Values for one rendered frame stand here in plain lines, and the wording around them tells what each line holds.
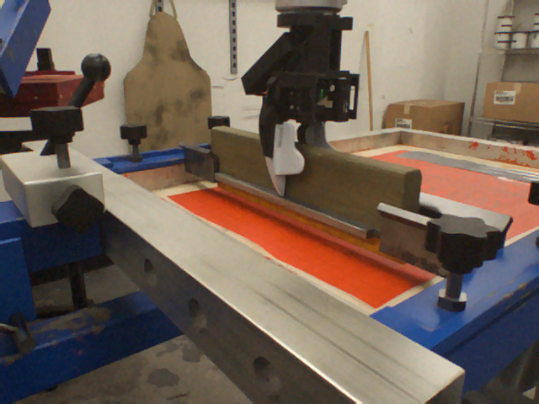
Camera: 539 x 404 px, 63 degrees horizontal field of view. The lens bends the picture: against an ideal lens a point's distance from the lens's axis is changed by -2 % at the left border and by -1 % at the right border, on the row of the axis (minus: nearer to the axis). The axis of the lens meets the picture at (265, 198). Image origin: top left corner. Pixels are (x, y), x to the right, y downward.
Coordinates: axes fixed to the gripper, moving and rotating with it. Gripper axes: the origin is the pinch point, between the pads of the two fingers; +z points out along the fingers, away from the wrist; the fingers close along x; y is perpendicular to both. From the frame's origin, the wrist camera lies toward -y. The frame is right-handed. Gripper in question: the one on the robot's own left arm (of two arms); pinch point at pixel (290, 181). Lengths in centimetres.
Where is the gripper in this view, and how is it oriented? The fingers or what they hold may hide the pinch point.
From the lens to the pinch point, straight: 57.2
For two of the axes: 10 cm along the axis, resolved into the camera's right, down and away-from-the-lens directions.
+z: -0.1, 9.5, 3.1
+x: 7.9, -1.8, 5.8
